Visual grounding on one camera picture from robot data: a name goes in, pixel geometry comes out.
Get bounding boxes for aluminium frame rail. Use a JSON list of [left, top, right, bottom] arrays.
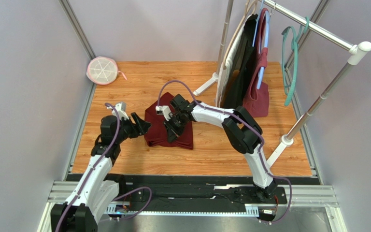
[[37, 180, 347, 232]]

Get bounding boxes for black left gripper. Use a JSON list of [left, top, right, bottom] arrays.
[[114, 112, 151, 144]]

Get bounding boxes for dark red hanging garment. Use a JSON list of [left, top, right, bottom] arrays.
[[243, 15, 270, 117]]

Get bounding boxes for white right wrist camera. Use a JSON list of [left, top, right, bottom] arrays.
[[155, 105, 172, 121]]

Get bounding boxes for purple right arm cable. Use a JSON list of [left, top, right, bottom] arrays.
[[156, 79, 293, 225]]

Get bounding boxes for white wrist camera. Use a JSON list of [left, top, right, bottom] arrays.
[[112, 101, 129, 120], [155, 105, 172, 121]]

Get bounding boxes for teal plastic hanger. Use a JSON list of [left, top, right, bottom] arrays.
[[281, 16, 310, 106]]

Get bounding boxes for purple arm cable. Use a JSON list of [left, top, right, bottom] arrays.
[[156, 79, 293, 225], [54, 102, 153, 232]]

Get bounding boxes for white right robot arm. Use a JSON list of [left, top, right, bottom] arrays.
[[156, 94, 277, 192]]

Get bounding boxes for blue plastic hanger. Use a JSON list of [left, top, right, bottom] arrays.
[[255, 0, 271, 89]]

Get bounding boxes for white hanging towel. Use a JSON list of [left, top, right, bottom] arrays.
[[214, 27, 243, 107]]

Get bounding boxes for black hanging garment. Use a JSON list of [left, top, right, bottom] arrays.
[[220, 14, 258, 109]]

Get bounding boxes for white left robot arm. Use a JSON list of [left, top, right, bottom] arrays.
[[50, 111, 152, 232]]

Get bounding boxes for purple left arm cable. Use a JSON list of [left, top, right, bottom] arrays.
[[54, 102, 153, 232]]

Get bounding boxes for dark red cloth napkin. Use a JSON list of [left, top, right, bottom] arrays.
[[144, 102, 194, 150]]

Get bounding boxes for silver clothes rack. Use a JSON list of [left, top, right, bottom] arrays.
[[193, 0, 371, 170]]

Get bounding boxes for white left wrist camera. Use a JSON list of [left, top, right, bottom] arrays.
[[112, 101, 129, 120]]

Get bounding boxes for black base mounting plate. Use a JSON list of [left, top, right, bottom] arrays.
[[106, 174, 289, 213]]

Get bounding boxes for round pink mesh laundry bag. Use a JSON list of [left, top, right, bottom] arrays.
[[86, 56, 127, 86]]

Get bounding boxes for wooden hanger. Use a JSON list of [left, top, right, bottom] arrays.
[[222, 0, 257, 70]]

